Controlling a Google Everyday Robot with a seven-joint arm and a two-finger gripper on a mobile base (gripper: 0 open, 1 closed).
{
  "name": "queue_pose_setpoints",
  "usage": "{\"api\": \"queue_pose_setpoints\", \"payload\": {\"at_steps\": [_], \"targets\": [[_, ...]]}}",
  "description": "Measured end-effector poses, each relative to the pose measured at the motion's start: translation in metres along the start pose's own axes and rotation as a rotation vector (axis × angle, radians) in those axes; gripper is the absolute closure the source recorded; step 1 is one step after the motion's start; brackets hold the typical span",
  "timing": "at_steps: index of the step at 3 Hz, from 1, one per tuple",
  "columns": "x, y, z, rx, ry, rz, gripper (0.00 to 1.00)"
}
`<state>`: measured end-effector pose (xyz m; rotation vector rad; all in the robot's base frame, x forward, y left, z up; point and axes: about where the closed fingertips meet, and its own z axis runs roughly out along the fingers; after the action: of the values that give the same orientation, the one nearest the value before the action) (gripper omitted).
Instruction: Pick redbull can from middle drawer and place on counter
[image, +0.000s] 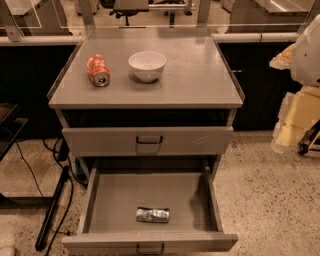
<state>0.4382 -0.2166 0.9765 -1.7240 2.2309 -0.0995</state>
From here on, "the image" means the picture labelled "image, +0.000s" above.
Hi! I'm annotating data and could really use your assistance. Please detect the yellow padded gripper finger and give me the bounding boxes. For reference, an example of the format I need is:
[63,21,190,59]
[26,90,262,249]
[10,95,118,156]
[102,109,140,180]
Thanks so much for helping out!
[271,86,320,153]
[269,43,295,70]

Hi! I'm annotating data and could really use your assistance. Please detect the crushed silver redbull can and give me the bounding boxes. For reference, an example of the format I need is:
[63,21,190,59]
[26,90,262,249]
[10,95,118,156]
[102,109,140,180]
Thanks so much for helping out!
[136,207,170,223]

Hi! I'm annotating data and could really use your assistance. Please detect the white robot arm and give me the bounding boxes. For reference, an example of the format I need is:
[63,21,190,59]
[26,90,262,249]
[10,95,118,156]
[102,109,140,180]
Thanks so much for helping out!
[269,15,320,153]

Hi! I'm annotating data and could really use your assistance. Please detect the grey drawer cabinet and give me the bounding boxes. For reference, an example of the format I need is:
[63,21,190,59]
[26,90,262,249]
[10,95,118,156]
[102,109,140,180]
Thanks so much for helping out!
[47,27,246,174]

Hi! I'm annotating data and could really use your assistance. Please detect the crushed orange soda can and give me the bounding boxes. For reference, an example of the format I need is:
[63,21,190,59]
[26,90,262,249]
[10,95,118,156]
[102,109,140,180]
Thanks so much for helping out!
[87,54,111,87]

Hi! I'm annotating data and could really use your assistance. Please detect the closed grey top drawer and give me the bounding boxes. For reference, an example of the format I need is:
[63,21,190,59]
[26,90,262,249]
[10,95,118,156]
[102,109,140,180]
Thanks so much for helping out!
[62,127,233,157]

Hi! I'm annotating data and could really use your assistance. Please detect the open grey middle drawer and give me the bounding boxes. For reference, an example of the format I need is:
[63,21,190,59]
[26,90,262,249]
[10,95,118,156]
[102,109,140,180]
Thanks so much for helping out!
[62,169,238,256]

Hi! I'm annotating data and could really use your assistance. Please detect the black caster wheel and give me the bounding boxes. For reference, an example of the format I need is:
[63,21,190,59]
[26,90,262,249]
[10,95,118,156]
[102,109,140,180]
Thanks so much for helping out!
[298,143,309,155]

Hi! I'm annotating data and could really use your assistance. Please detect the white ceramic bowl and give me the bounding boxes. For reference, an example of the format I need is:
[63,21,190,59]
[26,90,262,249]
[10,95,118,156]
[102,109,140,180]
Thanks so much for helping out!
[128,51,167,83]

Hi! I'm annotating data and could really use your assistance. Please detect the black office chair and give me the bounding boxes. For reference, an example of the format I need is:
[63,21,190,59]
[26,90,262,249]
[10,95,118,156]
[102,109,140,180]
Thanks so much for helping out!
[110,0,149,26]

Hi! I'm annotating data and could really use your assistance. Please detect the dark side table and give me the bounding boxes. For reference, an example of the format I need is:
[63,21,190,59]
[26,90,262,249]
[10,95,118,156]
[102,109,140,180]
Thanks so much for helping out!
[0,103,28,161]

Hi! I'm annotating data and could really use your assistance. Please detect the black floor bar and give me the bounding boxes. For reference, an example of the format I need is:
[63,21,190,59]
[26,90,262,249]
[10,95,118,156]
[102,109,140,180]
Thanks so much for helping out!
[35,166,69,251]

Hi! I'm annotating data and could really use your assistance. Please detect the white horizontal rail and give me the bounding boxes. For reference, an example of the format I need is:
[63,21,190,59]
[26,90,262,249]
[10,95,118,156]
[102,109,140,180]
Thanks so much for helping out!
[0,32,299,47]

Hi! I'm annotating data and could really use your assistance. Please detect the black top drawer handle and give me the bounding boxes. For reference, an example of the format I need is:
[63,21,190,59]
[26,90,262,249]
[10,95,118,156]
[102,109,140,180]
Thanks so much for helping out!
[136,136,163,145]

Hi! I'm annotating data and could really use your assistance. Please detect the black drawer handle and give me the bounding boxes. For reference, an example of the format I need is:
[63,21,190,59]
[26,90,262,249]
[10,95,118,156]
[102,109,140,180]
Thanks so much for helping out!
[136,136,163,145]
[136,244,165,256]

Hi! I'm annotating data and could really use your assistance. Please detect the black middle drawer handle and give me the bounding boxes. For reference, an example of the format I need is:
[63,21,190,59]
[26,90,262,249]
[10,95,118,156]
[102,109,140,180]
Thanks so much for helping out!
[136,244,165,256]

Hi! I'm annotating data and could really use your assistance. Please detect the black cable on floor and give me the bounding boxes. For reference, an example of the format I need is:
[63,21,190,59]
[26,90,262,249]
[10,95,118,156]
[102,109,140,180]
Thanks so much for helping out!
[13,136,88,256]

